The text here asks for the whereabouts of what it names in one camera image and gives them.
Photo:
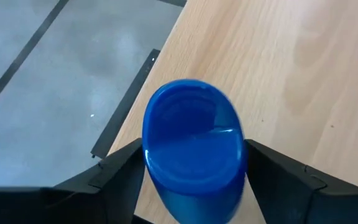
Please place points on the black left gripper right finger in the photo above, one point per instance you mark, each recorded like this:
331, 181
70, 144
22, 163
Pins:
278, 186

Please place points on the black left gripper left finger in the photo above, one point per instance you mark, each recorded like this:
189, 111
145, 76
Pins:
110, 186

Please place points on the blue plastic medicine bottle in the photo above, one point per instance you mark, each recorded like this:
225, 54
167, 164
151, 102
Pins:
194, 140

